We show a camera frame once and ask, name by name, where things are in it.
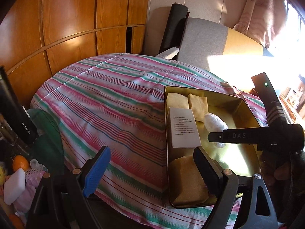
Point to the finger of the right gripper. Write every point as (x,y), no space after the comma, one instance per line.
(256,135)

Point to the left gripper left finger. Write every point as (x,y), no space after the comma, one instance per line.
(93,170)

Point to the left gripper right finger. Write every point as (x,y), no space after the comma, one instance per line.
(209,171)

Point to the tan sponge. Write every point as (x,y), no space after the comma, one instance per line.
(187,187)
(199,106)

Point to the white cotton ball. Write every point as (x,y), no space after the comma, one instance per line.
(214,123)

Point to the pale yellow sponge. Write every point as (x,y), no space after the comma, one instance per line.
(175,100)

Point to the green bag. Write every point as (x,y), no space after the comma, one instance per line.
(48,148)

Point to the gold metal tin box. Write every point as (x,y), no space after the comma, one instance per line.
(243,160)

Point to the striped pink green bedsheet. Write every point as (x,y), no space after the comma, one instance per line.
(117,100)

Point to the orange fruit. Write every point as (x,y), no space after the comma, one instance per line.
(20,162)

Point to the white soap bar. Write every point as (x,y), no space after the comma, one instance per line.
(14,186)

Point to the black cylinder bottle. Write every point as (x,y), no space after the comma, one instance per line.
(14,114)

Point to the white foam strip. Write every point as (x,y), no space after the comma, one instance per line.
(169,53)

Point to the pink curtain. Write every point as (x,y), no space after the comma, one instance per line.
(262,20)

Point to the black rolled mat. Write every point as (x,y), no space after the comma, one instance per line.
(174,27)

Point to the wooden wardrobe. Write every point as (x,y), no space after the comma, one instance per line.
(41,37)

